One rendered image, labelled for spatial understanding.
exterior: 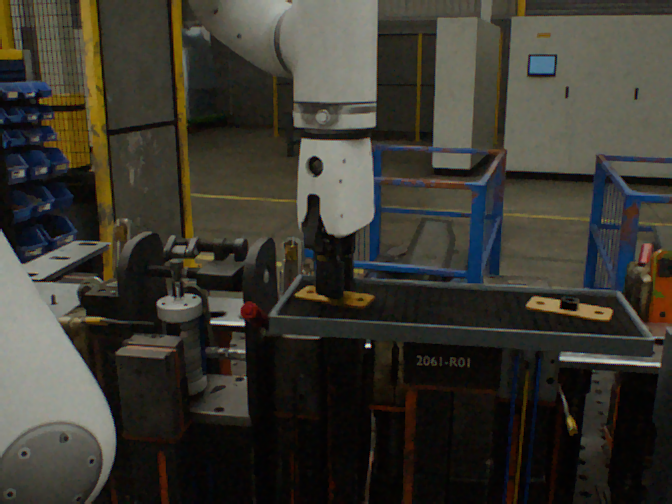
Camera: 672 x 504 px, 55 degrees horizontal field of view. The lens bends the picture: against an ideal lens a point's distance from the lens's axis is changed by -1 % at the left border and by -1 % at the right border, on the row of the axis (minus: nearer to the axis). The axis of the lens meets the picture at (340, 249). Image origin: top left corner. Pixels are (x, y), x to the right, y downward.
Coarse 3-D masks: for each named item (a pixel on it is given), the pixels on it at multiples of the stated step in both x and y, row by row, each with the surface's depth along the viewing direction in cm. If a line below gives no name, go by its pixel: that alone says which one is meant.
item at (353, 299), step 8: (304, 288) 75; (312, 288) 75; (296, 296) 72; (304, 296) 72; (312, 296) 72; (320, 296) 72; (328, 296) 72; (344, 296) 72; (352, 296) 72; (360, 296) 72; (368, 296) 72; (336, 304) 70; (344, 304) 70; (352, 304) 70; (360, 304) 70
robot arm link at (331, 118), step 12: (300, 108) 65; (312, 108) 64; (324, 108) 63; (336, 108) 63; (348, 108) 63; (360, 108) 64; (372, 108) 65; (300, 120) 65; (312, 120) 64; (324, 120) 63; (336, 120) 63; (348, 120) 63; (360, 120) 64; (372, 120) 66; (312, 132) 65; (324, 132) 65; (336, 132) 65; (348, 132) 65; (360, 132) 66
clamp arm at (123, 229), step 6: (114, 222) 129; (120, 222) 128; (126, 222) 128; (132, 222) 130; (114, 228) 129; (120, 228) 128; (126, 228) 128; (132, 228) 129; (114, 234) 129; (120, 234) 128; (126, 234) 128; (132, 234) 129; (114, 240) 129; (120, 240) 128; (126, 240) 128; (114, 246) 129; (120, 246) 129; (114, 252) 129; (120, 252) 129; (114, 258) 129; (114, 264) 129; (114, 270) 129; (114, 276) 129
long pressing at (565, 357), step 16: (48, 288) 125; (64, 288) 125; (48, 304) 116; (64, 304) 116; (224, 304) 116; (240, 304) 116; (224, 320) 108; (240, 320) 108; (656, 336) 102; (368, 352) 99; (656, 352) 97; (576, 368) 94; (592, 368) 94; (608, 368) 93; (624, 368) 93; (640, 368) 93; (656, 368) 92
